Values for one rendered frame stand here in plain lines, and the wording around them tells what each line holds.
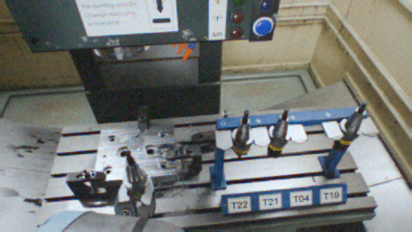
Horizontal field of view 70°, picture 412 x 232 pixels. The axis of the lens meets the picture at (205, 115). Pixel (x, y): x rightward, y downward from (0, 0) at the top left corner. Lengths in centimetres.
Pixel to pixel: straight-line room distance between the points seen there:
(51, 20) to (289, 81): 170
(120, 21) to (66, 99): 155
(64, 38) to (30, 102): 158
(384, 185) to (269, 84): 95
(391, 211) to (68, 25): 126
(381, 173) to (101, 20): 124
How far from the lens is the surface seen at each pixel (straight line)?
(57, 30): 57
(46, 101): 210
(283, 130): 86
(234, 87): 196
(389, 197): 142
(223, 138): 87
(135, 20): 54
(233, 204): 107
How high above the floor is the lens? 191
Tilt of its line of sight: 48 degrees down
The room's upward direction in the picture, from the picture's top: straight up
